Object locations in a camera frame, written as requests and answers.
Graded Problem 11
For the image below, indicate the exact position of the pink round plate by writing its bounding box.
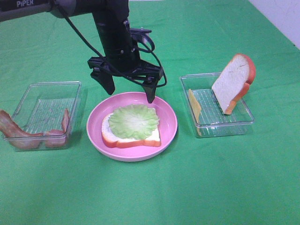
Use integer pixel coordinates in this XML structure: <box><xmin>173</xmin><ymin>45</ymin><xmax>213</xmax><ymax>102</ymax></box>
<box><xmin>86</xmin><ymin>92</ymin><xmax>178</xmax><ymax>162</ymax></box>

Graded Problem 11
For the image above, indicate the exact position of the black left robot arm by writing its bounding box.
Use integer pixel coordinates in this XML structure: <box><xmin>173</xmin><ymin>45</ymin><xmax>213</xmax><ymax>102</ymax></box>
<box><xmin>0</xmin><ymin>0</ymin><xmax>166</xmax><ymax>103</ymax></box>

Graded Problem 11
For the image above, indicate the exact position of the clear left plastic tray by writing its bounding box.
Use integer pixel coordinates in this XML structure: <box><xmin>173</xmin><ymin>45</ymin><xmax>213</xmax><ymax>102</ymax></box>
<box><xmin>2</xmin><ymin>81</ymin><xmax>82</xmax><ymax>151</ymax></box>

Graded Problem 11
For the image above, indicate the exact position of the clear right plastic tray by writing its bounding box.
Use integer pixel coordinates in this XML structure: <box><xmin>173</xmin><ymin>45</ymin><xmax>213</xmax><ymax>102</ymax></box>
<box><xmin>180</xmin><ymin>73</ymin><xmax>255</xmax><ymax>138</ymax></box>

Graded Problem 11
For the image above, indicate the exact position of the clear plastic tray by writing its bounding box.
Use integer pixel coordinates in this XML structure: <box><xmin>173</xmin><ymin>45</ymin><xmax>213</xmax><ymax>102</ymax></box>
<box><xmin>2</xmin><ymin>81</ymin><xmax>82</xmax><ymax>151</ymax></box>
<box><xmin>180</xmin><ymin>73</ymin><xmax>255</xmax><ymax>138</ymax></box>

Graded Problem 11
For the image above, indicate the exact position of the green lettuce leaf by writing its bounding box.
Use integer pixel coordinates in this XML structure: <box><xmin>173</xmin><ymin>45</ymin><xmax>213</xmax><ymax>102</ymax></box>
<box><xmin>106</xmin><ymin>104</ymin><xmax>159</xmax><ymax>140</ymax></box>

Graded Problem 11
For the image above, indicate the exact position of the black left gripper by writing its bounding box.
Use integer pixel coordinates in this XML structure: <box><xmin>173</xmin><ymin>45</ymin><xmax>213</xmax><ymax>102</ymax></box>
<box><xmin>88</xmin><ymin>49</ymin><xmax>164</xmax><ymax>104</ymax></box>

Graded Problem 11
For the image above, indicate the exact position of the short bacon strip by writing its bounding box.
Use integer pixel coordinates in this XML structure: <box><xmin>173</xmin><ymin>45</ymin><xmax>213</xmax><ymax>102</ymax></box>
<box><xmin>44</xmin><ymin>108</ymin><xmax>70</xmax><ymax>148</ymax></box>

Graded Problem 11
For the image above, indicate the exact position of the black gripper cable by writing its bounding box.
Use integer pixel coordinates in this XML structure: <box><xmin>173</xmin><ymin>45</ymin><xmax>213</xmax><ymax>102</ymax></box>
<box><xmin>52</xmin><ymin>0</ymin><xmax>167</xmax><ymax>88</ymax></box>

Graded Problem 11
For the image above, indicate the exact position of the toast bread slice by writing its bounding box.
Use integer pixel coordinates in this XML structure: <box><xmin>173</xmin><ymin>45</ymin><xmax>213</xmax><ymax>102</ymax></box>
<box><xmin>101</xmin><ymin>114</ymin><xmax>161</xmax><ymax>148</ymax></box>
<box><xmin>212</xmin><ymin>53</ymin><xmax>256</xmax><ymax>115</ymax></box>

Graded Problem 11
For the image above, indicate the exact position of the yellow cheese slice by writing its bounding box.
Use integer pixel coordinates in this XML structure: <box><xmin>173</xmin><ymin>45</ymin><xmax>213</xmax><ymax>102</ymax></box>
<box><xmin>188</xmin><ymin>89</ymin><xmax>202</xmax><ymax>125</ymax></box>

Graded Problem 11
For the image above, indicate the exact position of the green tablecloth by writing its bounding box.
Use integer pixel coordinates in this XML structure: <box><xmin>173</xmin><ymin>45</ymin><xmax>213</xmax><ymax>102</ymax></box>
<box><xmin>0</xmin><ymin>0</ymin><xmax>300</xmax><ymax>225</ymax></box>

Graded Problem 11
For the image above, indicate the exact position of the long bacon strip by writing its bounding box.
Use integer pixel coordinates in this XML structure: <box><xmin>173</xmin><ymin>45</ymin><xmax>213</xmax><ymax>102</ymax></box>
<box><xmin>0</xmin><ymin>109</ymin><xmax>43</xmax><ymax>150</ymax></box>

